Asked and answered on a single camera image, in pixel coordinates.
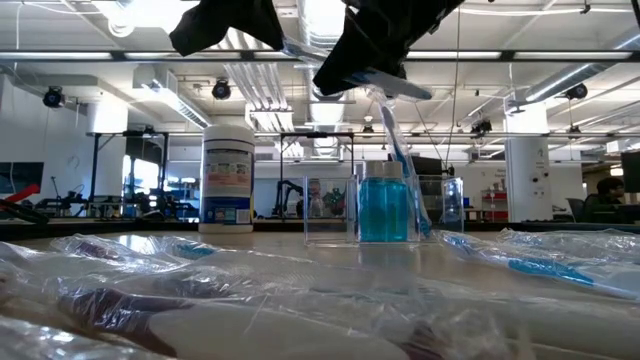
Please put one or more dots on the clear acrylic organizer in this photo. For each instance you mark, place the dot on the clear acrylic organizer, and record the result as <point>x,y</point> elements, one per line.
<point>330,220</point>

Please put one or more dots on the silver ventilation duct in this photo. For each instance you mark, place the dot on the silver ventilation duct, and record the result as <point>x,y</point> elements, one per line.
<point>575,75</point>
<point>320,20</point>

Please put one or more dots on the blue mouthwash bottle white cap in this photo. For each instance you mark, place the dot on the blue mouthwash bottle white cap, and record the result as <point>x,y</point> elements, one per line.
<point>397,215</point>
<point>372,215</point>

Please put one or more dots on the white rectangular air duct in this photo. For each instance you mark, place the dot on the white rectangular air duct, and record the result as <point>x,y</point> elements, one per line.
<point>165,92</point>

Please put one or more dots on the dark wall screen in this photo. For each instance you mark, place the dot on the dark wall screen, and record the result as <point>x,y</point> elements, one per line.
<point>20,175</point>

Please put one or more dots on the black background robot arm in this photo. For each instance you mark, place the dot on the black background robot arm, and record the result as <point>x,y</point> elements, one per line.
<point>285,192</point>

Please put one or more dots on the black ceiling spotlight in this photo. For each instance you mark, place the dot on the black ceiling spotlight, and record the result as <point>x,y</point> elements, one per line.
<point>481,126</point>
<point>577,91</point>
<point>53,96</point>
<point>221,89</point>

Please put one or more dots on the white building column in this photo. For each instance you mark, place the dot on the white building column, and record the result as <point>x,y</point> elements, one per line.
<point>107,120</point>
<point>527,180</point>

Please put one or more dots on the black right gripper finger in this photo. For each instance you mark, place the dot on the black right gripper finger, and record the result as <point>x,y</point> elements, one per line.
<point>360,55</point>

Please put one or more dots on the red shelf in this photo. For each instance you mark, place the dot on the red shelf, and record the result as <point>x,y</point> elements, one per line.
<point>495,197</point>

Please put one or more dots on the person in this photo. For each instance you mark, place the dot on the person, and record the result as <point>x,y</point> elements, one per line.
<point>607,190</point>

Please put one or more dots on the black background frame rig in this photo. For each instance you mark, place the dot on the black background frame rig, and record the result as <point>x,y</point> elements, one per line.
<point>93,175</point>

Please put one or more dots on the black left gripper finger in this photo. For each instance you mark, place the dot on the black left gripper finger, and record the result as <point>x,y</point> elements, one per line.
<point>255,27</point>

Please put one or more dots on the grey office chair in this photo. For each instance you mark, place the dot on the grey office chair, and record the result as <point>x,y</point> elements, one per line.
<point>575,207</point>

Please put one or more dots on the white wipes canister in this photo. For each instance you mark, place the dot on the white wipes canister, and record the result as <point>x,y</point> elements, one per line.
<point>227,200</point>

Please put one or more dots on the black computer monitor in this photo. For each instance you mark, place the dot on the black computer monitor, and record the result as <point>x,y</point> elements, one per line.
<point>631,172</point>
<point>427,165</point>

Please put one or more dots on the red bar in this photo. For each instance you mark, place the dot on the red bar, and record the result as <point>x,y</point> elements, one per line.
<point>22,193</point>

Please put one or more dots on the orange white toothbrush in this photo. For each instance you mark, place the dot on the orange white toothbrush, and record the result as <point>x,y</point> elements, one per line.
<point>250,335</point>

